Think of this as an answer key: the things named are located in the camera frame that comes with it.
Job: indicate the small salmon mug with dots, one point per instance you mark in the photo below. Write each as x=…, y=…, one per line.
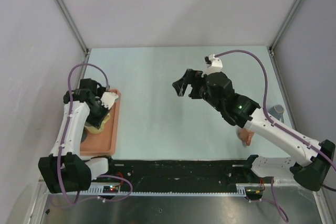
x=245, y=136

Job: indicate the yellow mug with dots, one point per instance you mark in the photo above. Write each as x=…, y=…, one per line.
x=97, y=130

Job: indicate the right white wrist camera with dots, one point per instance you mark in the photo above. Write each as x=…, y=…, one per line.
x=214, y=64

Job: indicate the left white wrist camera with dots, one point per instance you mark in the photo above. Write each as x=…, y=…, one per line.
x=108, y=99

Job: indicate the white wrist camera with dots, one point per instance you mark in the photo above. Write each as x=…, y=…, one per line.
x=108, y=99
x=214, y=64

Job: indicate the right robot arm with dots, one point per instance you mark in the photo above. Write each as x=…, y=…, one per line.
x=310, y=160

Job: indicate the right aluminium frame post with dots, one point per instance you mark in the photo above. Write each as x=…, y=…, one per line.
x=286, y=23

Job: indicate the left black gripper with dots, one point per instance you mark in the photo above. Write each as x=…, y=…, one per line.
x=97, y=122

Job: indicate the left aluminium frame post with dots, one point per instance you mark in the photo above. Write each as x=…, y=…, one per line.
x=72, y=26

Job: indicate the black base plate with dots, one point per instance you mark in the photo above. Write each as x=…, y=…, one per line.
x=187, y=176

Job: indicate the grey mug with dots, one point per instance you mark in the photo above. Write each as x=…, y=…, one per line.
x=277, y=112

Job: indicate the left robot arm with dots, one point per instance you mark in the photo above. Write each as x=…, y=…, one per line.
x=63, y=170

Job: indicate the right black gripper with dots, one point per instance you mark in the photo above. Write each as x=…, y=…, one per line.
x=194, y=77

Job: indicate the salmon plastic tray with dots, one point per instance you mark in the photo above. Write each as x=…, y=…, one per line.
x=103, y=143

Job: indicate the blue mug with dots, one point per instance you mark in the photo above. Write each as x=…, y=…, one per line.
x=84, y=136

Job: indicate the aluminium frame post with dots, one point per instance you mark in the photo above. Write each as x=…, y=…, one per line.
x=286, y=23
x=72, y=26

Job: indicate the white cable duct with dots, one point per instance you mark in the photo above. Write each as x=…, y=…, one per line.
x=102, y=190

